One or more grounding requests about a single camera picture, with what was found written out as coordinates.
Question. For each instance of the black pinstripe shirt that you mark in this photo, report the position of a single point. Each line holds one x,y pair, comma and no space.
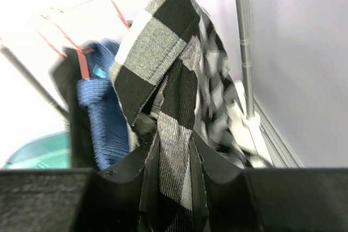
66,75

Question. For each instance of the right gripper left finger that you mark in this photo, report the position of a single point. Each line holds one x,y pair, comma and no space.
132,185

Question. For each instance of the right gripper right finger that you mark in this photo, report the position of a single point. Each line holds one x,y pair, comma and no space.
216,192

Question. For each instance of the pink hanger right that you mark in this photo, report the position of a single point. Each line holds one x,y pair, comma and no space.
120,14

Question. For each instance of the black white checkered shirt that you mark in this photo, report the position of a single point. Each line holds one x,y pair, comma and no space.
171,76

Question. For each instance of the teal plastic basin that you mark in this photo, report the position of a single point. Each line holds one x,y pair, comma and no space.
52,151

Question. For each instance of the blue checkered shirt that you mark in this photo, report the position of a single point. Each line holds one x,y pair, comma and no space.
107,123

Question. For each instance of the pink hanger left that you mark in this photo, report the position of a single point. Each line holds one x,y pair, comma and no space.
58,50

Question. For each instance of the metal clothes rack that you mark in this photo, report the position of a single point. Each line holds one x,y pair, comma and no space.
246,126

